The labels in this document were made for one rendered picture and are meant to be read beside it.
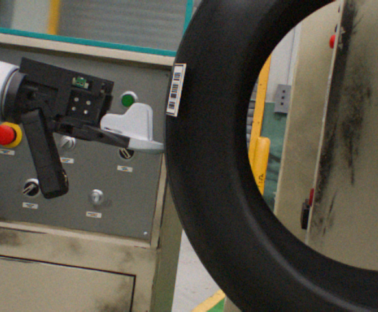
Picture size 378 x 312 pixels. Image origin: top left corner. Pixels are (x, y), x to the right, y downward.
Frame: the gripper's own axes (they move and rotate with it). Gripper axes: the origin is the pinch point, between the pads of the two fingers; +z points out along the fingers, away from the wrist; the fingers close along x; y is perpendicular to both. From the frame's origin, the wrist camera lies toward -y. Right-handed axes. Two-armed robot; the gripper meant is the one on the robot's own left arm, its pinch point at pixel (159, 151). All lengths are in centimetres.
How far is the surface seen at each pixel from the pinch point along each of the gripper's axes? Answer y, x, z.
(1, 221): -26, 60, -36
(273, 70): 63, 904, -20
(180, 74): 9.9, -11.3, 1.6
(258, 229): -4.7, -12.4, 14.8
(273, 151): -27, 902, 4
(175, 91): 7.9, -10.6, 1.5
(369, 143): 7.8, 24.9, 27.3
